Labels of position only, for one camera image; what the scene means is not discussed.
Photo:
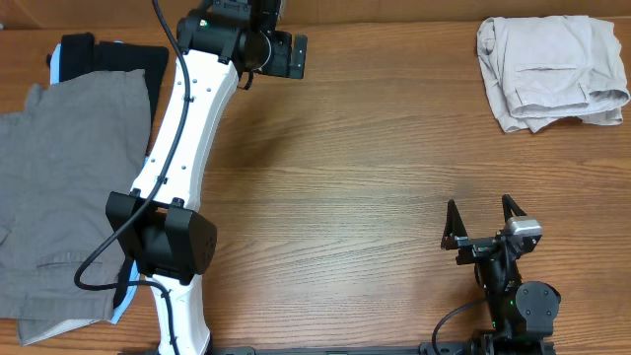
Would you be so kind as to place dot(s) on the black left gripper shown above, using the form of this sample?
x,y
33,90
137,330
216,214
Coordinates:
x,y
279,64

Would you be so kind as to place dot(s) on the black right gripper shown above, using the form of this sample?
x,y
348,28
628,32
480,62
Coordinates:
x,y
475,248

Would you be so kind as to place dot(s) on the beige shorts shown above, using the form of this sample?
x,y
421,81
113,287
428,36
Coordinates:
x,y
539,70

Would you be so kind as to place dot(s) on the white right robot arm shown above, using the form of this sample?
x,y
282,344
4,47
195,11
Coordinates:
x,y
522,313

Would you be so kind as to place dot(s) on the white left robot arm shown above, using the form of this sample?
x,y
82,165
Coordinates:
x,y
157,223

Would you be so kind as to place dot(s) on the black folded garment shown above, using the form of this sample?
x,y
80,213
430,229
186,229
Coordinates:
x,y
123,64

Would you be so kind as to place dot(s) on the light blue folded garment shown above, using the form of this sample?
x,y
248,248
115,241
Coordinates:
x,y
124,295

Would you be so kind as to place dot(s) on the grey folded shorts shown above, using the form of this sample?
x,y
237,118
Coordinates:
x,y
28,291

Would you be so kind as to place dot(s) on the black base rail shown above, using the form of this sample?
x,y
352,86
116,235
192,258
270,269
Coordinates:
x,y
445,348

